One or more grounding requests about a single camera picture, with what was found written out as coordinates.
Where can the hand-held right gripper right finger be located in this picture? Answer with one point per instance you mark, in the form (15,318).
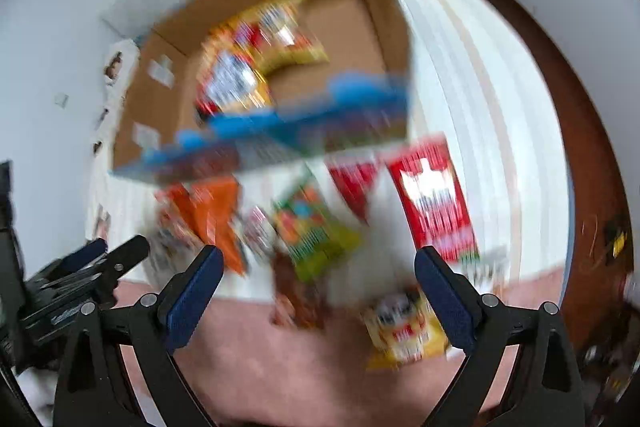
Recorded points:
(445,302)

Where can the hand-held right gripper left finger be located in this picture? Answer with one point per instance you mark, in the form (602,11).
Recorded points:
(192,292)

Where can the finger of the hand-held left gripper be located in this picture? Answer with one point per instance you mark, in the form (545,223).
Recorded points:
(127,254)
(85,255)

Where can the printed cardboard box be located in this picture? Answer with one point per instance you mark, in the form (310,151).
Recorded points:
(340,22)

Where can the small white snack packet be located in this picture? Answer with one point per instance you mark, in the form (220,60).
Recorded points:
(487,267)
(167,242)
(260,232)

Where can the orange snack packet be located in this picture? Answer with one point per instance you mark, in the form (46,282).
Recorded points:
(215,212)

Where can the large red snack packet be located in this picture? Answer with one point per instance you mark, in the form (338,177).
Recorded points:
(430,202)

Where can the brown snack packet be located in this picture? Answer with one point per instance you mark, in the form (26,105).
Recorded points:
(295,292)

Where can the pink blanket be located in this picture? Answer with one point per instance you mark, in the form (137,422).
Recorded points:
(310,372)

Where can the small red snack packet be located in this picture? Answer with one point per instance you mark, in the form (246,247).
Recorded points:
(352,187)

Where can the yellow black floor item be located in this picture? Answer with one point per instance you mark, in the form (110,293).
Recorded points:
(616,239)

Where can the yellow red snack packet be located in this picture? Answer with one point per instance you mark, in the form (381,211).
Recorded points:
(230,77)

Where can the striped bed sheet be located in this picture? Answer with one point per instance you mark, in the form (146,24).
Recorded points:
(475,82)

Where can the yellow green snack packet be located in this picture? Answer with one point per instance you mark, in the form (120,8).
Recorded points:
(280,32)

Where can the wall sticker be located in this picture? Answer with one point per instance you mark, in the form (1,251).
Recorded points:
(119,64)

